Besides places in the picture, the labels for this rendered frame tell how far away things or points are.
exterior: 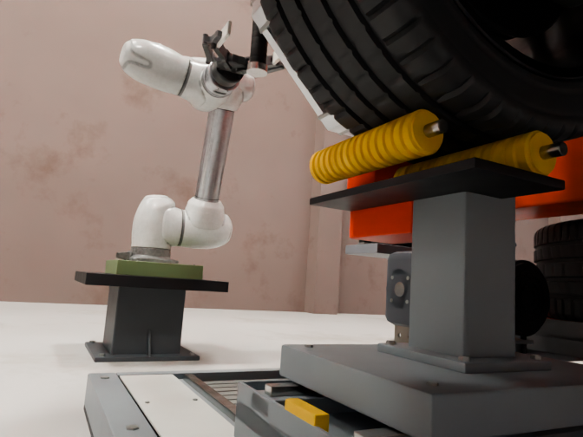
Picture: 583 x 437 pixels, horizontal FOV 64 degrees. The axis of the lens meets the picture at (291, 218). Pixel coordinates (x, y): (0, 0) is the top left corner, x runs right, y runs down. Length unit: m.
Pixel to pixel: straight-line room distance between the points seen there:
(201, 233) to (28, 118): 2.95
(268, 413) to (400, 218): 0.34
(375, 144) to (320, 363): 0.29
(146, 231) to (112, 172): 2.71
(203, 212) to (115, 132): 2.84
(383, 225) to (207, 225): 1.24
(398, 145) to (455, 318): 0.23
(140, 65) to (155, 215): 0.76
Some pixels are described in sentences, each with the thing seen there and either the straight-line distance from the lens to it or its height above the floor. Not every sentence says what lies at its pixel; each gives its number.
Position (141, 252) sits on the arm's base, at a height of 0.39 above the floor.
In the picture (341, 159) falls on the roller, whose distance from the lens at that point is 0.70.
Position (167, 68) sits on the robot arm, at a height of 0.83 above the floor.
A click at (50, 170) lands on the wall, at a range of 4.53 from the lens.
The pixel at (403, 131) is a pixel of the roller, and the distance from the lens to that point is 0.60.
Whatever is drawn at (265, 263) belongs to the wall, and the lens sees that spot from 4.94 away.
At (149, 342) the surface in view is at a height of 0.06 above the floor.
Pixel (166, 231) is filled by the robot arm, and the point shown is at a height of 0.48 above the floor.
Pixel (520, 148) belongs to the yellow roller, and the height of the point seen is 0.49.
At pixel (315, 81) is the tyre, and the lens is 0.68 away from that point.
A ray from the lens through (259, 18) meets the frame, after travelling 0.81.
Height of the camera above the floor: 0.31
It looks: 8 degrees up
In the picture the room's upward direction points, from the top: 4 degrees clockwise
